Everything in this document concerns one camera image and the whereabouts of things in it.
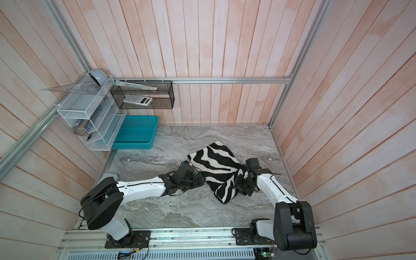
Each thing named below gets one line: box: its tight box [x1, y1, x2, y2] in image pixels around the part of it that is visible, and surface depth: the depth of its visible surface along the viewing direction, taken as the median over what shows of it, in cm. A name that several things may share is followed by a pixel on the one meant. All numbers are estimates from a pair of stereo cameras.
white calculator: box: [122, 94, 154, 107], surface depth 100 cm
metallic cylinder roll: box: [72, 119, 92, 137], surface depth 79 cm
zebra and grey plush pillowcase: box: [187, 140, 247, 205], surface depth 97 cm
